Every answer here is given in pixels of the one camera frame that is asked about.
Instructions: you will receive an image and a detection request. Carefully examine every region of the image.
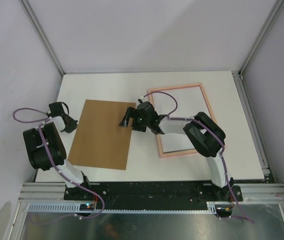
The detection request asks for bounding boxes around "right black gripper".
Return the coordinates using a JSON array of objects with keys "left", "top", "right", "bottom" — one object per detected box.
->
[{"left": 119, "top": 107, "right": 150, "bottom": 133}]

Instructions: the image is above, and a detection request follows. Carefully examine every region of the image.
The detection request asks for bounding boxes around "brown cardboard backing board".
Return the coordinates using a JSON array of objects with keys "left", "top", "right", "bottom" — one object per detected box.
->
[{"left": 68, "top": 99, "right": 136, "bottom": 170}]

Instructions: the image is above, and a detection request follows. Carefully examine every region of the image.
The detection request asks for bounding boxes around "pink wooden picture frame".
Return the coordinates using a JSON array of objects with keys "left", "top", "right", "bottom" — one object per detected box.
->
[{"left": 146, "top": 81, "right": 226, "bottom": 160}]

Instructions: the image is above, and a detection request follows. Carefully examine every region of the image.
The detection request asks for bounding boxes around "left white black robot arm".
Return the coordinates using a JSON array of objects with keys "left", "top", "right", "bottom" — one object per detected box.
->
[{"left": 23, "top": 101, "right": 92, "bottom": 200}]

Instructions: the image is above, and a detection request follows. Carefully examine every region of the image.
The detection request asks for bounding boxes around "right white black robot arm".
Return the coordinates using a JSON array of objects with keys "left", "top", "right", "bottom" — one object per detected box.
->
[{"left": 119, "top": 101, "right": 233, "bottom": 201}]

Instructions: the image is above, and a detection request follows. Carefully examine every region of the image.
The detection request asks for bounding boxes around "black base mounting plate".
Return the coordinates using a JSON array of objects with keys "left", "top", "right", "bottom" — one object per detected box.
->
[{"left": 64, "top": 180, "right": 243, "bottom": 210}]

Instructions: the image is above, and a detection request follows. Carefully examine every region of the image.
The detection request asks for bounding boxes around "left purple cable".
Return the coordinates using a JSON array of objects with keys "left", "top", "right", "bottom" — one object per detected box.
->
[{"left": 13, "top": 107, "right": 105, "bottom": 226}]

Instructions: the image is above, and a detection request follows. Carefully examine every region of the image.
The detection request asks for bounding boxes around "purple cable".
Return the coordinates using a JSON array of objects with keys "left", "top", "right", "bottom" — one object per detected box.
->
[
  {"left": 13, "top": 107, "right": 105, "bottom": 226},
  {"left": 141, "top": 90, "right": 255, "bottom": 224}
]

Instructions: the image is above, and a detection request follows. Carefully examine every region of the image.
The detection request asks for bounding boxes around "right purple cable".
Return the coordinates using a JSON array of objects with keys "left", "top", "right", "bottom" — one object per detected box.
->
[{"left": 141, "top": 90, "right": 255, "bottom": 224}]

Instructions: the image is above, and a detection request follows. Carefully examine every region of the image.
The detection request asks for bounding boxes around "white slotted cable duct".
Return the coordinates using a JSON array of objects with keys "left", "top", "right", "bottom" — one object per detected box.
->
[{"left": 28, "top": 202, "right": 231, "bottom": 215}]

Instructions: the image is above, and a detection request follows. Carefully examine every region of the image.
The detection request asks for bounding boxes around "aluminium frame rail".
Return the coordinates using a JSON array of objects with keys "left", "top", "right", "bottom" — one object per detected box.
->
[{"left": 19, "top": 0, "right": 65, "bottom": 77}]

